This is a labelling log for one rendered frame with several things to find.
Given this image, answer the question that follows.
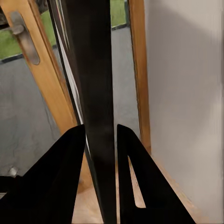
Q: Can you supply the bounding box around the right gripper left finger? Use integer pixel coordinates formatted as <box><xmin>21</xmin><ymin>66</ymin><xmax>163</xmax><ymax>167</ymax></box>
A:
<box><xmin>0</xmin><ymin>124</ymin><xmax>86</xmax><ymax>224</ymax></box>

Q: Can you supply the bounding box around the poster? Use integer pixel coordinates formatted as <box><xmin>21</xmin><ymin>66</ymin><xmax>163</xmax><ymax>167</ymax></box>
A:
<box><xmin>47</xmin><ymin>0</ymin><xmax>117</xmax><ymax>224</ymax></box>

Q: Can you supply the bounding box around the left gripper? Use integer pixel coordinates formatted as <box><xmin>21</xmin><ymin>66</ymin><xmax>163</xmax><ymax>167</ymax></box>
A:
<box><xmin>0</xmin><ymin>175</ymin><xmax>20</xmax><ymax>193</ymax></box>

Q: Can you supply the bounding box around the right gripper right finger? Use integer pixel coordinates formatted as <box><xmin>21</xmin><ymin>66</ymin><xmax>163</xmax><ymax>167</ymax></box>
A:
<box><xmin>117</xmin><ymin>124</ymin><xmax>195</xmax><ymax>224</ymax></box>

